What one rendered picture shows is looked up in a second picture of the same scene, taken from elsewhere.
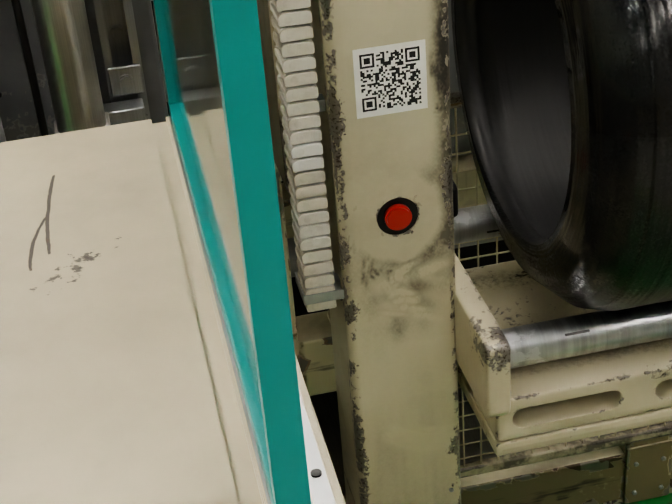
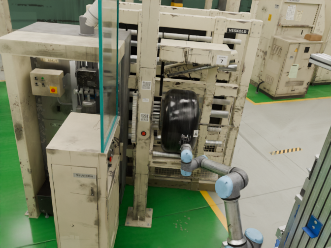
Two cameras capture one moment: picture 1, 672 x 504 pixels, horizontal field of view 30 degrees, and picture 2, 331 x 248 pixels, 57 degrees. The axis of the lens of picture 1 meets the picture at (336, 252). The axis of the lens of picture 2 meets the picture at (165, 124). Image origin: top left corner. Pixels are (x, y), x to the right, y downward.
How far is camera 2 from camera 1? 1.39 m
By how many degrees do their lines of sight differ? 8
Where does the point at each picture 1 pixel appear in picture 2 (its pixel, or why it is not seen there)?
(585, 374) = (162, 159)
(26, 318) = (90, 132)
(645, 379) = (170, 162)
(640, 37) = (167, 120)
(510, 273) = not seen: hidden behind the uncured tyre
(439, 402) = (146, 158)
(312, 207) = (133, 130)
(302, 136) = (133, 121)
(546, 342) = (158, 153)
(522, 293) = not seen: hidden behind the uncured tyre
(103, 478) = (90, 146)
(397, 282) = (142, 141)
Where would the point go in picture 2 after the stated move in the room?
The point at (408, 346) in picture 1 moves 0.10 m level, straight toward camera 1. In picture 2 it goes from (143, 150) to (139, 156)
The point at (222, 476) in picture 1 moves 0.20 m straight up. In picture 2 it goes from (99, 148) to (98, 121)
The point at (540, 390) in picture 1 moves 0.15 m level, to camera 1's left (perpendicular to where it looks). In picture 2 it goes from (156, 159) to (139, 156)
